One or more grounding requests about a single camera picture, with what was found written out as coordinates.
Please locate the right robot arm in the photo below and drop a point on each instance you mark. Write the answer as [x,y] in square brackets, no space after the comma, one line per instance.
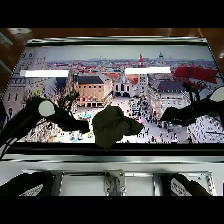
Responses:
[208,106]

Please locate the olive T-shirt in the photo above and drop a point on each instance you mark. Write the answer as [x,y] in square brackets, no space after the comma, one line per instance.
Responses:
[111,126]

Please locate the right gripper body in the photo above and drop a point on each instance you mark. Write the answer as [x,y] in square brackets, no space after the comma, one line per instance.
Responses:
[178,116]

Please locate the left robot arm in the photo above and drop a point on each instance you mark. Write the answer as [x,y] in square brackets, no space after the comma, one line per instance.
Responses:
[28,115]

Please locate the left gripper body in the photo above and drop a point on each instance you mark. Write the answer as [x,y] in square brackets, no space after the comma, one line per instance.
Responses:
[75,124]

